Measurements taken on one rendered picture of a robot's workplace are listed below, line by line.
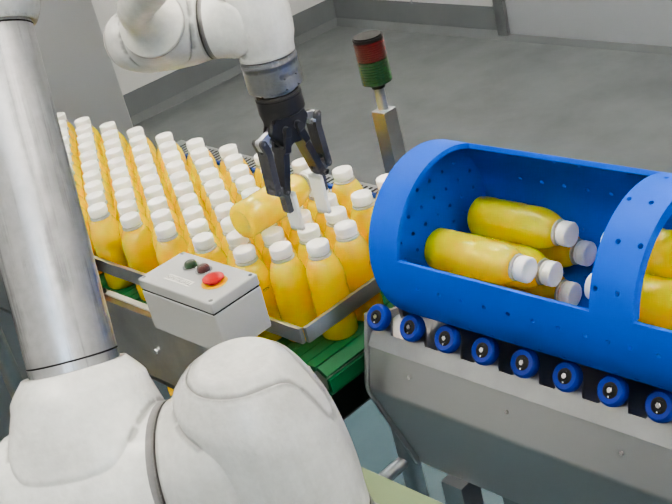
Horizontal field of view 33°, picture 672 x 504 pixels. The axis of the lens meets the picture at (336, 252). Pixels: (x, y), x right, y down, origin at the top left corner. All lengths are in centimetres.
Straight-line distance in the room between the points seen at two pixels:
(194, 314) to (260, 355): 68
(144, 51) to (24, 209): 57
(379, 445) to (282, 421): 209
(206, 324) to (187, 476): 67
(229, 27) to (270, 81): 10
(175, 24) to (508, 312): 65
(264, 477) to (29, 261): 33
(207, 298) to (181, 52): 38
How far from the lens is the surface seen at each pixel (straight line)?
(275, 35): 172
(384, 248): 171
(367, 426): 328
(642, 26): 566
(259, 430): 111
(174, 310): 186
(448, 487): 203
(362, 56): 228
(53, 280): 122
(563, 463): 170
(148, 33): 170
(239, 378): 112
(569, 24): 591
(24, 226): 122
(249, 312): 181
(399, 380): 187
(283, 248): 191
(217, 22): 173
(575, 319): 151
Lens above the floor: 190
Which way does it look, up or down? 26 degrees down
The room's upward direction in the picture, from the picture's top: 15 degrees counter-clockwise
